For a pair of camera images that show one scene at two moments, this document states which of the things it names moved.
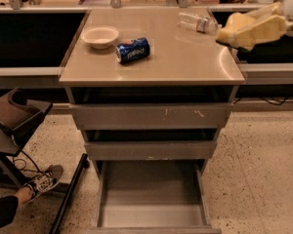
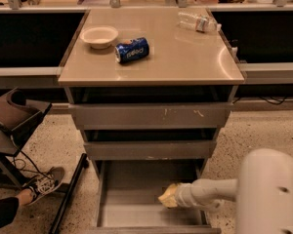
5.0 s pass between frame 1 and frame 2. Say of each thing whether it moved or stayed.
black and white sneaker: stayed
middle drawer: stayed
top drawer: stayed
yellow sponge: moved
